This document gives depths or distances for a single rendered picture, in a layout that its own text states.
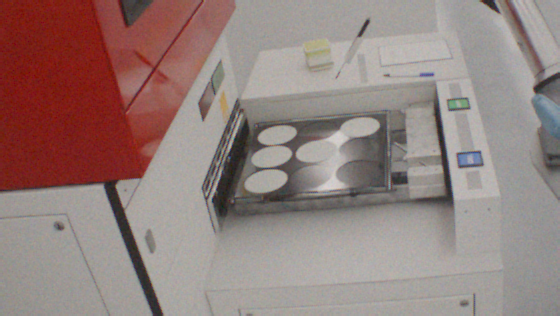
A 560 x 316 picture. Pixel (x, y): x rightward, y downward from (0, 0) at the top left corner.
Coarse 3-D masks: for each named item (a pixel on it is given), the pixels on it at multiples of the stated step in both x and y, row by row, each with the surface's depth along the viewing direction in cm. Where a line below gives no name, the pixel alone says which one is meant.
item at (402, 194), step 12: (384, 192) 159; (396, 192) 159; (408, 192) 158; (240, 204) 166; (252, 204) 165; (264, 204) 165; (276, 204) 165; (288, 204) 164; (300, 204) 164; (312, 204) 163; (324, 204) 163; (336, 204) 162; (348, 204) 162; (360, 204) 162; (372, 204) 161
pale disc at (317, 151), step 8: (304, 144) 175; (312, 144) 174; (320, 144) 174; (328, 144) 173; (304, 152) 172; (312, 152) 171; (320, 152) 170; (328, 152) 170; (304, 160) 169; (312, 160) 168; (320, 160) 167
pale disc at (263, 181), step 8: (256, 176) 166; (264, 176) 165; (272, 176) 165; (280, 176) 164; (248, 184) 164; (256, 184) 163; (264, 184) 162; (272, 184) 162; (280, 184) 161; (256, 192) 160; (264, 192) 159
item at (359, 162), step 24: (312, 120) 186; (336, 120) 183; (384, 120) 179; (264, 144) 179; (288, 144) 177; (336, 144) 172; (360, 144) 170; (384, 144) 168; (264, 168) 169; (288, 168) 167; (312, 168) 165; (336, 168) 163; (360, 168) 161; (384, 168) 159; (240, 192) 161; (288, 192) 158
